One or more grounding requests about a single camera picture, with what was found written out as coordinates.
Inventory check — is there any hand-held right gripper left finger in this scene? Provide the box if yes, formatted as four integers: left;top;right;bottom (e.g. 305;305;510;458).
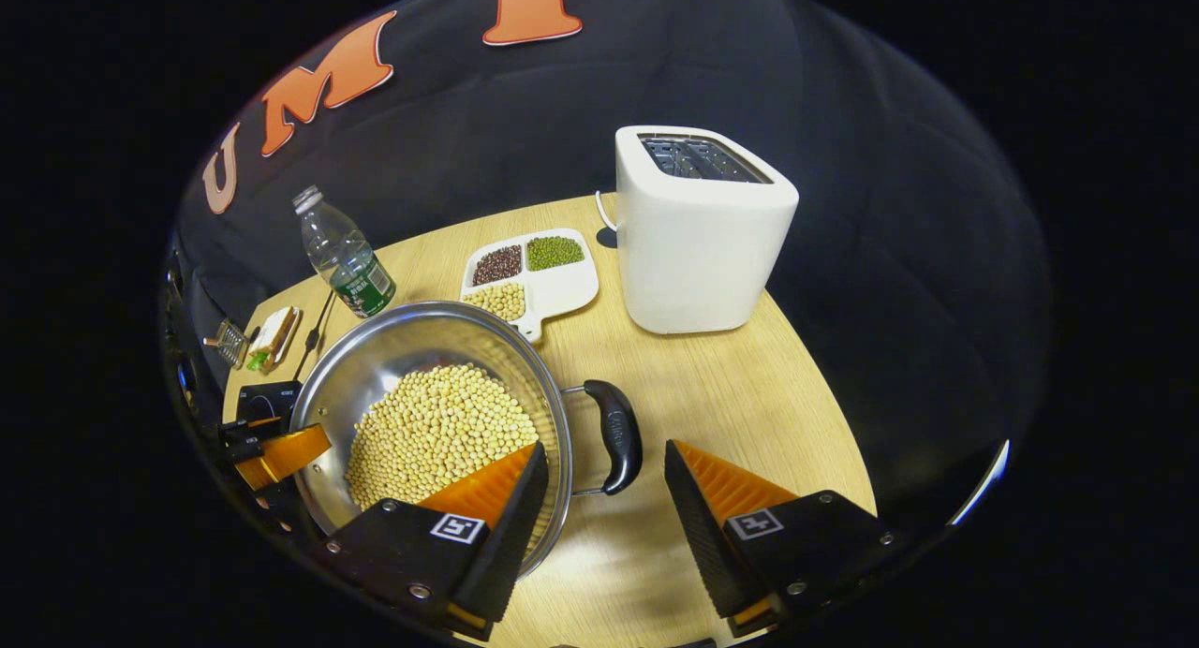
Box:
323;442;551;641

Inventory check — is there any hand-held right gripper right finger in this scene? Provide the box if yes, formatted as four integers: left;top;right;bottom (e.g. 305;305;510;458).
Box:
664;439;905;638

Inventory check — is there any black induction cooktop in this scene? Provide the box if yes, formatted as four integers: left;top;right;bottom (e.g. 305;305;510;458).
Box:
234;380;303;424

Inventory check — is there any pile of soybeans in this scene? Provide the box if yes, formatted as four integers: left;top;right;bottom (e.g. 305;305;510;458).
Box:
345;364;541;510

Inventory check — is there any stainless steel pot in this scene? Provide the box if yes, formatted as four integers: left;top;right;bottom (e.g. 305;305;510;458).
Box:
290;301;644;579

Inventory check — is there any sandwich with lettuce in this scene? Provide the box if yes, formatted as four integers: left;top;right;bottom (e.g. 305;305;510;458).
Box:
245;306;303;375

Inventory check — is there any clear plastic water bottle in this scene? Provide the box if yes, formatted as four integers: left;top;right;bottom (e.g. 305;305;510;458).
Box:
291;185;397;319

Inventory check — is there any small yellow beans portion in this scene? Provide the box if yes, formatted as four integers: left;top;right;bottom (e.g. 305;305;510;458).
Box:
462;282;526;322

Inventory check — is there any white divided plate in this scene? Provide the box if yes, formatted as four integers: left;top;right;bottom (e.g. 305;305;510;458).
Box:
459;228;600;343

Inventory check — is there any dark red beans portion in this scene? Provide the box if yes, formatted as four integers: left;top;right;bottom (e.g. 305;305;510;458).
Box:
471;245;524;287

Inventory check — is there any green mung beans portion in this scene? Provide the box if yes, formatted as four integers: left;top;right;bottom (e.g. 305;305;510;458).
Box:
525;236;585;272

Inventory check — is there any white toaster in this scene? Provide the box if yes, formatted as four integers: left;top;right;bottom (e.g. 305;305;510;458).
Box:
614;125;800;335

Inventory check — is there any black backdrop cloth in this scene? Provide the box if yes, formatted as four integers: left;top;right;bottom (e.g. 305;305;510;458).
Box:
164;0;1055;537

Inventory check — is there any wire mesh basket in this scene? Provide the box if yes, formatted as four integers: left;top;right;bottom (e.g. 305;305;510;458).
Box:
203;318;249;366

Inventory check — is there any black cooktop cable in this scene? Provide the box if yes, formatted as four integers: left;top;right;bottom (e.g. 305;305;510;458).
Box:
292;290;336;383

